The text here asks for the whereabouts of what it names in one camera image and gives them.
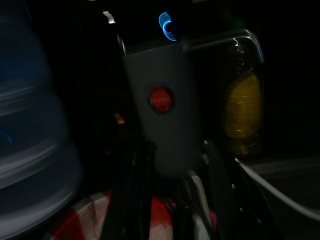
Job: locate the grey canister with red badge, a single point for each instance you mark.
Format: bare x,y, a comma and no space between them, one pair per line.
162,130

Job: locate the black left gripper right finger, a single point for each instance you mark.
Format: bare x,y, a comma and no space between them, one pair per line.
225,190

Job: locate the red rimmed patterned plate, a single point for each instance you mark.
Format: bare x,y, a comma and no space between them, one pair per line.
75,222

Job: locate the metal canister spout pipe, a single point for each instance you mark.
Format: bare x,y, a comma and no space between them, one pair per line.
257,45

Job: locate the yellow cooking oil bottle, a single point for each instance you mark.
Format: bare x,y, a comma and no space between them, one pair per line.
242,107

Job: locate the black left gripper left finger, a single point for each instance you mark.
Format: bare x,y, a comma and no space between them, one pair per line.
130,195

